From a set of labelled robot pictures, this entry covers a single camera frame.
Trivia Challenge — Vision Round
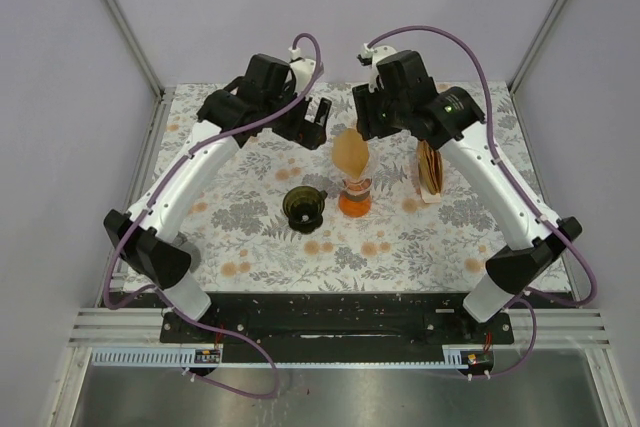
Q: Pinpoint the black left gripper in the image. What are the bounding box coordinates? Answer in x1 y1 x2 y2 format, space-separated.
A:
263 81 331 149

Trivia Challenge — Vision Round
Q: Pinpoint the brown paper coffee filter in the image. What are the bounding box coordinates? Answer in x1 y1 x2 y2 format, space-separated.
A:
331 128 369 179

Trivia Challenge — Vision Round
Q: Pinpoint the clear glass dripper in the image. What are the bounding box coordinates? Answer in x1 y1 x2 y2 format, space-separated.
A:
333 149 377 196

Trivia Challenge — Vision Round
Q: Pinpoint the orange coffee filter box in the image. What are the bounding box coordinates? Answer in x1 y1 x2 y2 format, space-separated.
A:
410 139 446 205

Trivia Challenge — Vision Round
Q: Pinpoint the green glass dripper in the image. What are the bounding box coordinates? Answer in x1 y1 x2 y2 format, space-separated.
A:
282 186 327 234

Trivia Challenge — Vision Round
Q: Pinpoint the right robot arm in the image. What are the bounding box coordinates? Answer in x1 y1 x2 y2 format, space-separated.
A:
353 46 582 343

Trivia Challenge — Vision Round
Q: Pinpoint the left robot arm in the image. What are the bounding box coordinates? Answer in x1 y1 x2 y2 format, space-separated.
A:
104 48 331 342

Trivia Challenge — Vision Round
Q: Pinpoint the stack of brown filters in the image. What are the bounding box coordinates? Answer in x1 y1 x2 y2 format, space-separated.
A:
417 140 446 196

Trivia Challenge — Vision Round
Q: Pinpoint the floral table mat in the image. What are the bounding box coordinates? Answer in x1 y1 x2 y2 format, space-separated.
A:
140 80 572 294

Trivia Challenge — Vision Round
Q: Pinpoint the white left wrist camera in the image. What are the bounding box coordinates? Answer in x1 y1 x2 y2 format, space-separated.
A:
288 47 324 92

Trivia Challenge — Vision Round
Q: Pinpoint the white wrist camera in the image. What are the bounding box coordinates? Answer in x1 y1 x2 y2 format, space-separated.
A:
288 47 324 92
357 44 397 93

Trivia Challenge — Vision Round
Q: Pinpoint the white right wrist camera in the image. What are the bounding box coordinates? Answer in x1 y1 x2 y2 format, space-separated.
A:
357 44 397 93

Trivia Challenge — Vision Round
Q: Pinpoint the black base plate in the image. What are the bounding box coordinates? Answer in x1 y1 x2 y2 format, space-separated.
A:
99 291 515 365

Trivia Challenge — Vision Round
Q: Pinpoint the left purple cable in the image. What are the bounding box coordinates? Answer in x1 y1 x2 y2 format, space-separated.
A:
101 33 323 401

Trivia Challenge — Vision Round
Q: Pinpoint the purple cable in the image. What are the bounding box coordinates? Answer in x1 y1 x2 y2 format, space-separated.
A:
101 33 323 401
367 24 600 381

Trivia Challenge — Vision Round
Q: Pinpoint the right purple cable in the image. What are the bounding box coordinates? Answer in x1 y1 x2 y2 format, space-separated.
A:
367 24 600 381

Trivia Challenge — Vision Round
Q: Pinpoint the white slotted cable duct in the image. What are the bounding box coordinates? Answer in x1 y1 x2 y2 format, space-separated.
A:
91 347 469 370

